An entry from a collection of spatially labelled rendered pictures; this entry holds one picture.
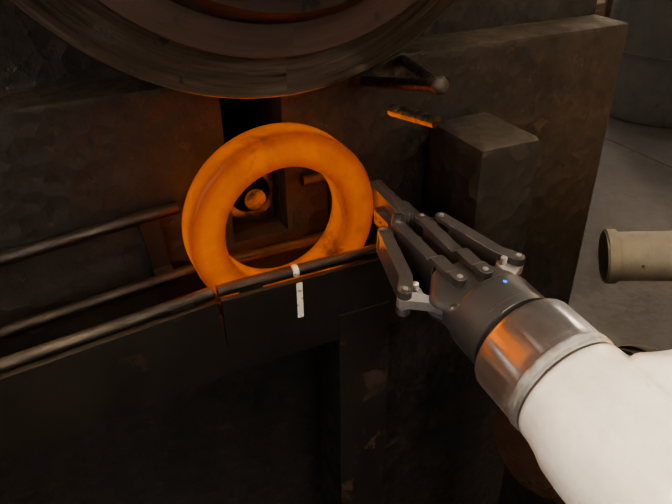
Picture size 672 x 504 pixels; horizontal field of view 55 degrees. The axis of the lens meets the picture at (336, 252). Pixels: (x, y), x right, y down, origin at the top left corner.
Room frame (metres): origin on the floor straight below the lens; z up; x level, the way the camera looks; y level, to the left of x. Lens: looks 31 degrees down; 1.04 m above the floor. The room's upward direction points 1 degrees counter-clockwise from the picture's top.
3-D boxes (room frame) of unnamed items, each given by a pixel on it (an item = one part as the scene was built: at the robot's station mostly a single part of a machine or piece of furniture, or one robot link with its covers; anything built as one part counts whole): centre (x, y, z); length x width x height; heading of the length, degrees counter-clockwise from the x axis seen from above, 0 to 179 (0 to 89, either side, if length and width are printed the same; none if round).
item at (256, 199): (0.69, 0.12, 0.74); 0.17 x 0.04 x 0.04; 25
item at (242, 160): (0.54, 0.05, 0.75); 0.18 x 0.03 x 0.18; 115
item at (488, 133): (0.65, -0.16, 0.68); 0.11 x 0.08 x 0.24; 25
